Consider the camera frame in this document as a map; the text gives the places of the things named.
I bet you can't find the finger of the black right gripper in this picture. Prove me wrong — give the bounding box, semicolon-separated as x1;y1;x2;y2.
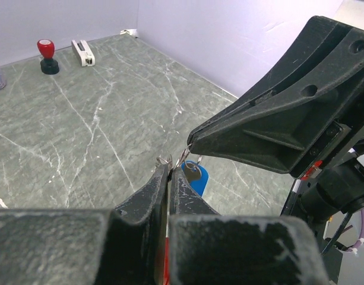
229;15;353;110

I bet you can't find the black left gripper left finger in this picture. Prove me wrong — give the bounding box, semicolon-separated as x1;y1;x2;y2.
0;164;169;284

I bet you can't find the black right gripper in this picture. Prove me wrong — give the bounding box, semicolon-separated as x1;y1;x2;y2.
187;26;364;232

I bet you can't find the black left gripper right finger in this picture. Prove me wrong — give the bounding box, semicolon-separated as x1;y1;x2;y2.
168;169;329;284

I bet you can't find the red handled key organizer ring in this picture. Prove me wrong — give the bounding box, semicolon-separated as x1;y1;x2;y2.
155;148;194;285

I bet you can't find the blue tagged key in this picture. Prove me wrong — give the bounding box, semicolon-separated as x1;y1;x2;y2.
181;156;209;197

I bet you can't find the red black stamp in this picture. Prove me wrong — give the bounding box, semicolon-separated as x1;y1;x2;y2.
37;39;59;75

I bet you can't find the white stapler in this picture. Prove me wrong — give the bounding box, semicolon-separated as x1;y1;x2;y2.
71;40;96;67

